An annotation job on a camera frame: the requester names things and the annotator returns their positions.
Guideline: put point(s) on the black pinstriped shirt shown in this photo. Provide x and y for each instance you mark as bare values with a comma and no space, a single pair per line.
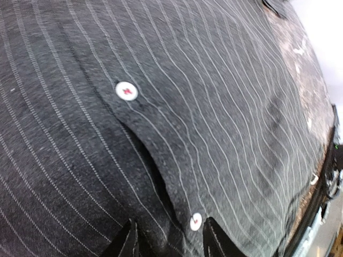
163,112

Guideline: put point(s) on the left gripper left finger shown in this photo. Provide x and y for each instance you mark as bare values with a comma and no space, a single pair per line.
125,243

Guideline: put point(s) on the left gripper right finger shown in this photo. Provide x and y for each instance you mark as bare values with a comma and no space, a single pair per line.
216,242

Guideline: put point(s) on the black front rail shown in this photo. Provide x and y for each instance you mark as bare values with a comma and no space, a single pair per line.
319,232

